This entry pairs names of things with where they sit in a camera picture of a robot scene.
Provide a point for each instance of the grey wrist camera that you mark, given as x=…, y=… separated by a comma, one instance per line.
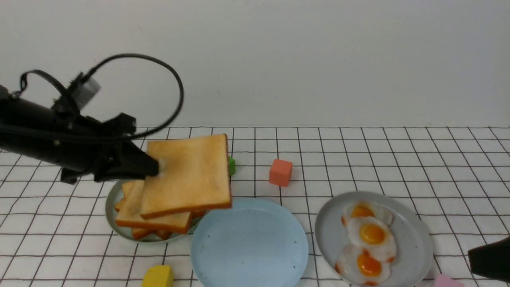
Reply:
x=83, y=89

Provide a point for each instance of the white checkered tablecloth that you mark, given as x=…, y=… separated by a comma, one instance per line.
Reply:
x=455, y=179

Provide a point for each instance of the yellow cube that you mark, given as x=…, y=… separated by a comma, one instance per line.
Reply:
x=159, y=276

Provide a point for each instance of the grey plate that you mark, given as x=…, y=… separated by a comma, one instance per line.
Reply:
x=414, y=250

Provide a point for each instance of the green cube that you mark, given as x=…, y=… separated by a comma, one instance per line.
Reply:
x=231, y=166

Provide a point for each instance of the toast slice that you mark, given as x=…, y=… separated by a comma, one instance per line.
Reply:
x=140, y=233
x=129, y=214
x=193, y=175

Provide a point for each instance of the light blue plate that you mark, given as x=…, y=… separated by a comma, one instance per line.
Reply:
x=255, y=243

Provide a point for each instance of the salmon red cube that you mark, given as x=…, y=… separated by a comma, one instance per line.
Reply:
x=280, y=173

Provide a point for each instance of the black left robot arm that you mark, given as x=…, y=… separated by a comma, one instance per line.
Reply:
x=33, y=130

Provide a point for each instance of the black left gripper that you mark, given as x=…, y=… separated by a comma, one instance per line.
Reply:
x=105, y=161

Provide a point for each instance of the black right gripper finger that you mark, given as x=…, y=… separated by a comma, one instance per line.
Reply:
x=491, y=261

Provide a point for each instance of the green plate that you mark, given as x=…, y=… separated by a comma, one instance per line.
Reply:
x=115, y=196

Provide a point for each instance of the fried egg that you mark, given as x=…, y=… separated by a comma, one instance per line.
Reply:
x=372, y=236
x=356, y=265
x=366, y=209

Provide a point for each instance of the pink cube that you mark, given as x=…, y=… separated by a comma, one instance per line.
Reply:
x=442, y=280

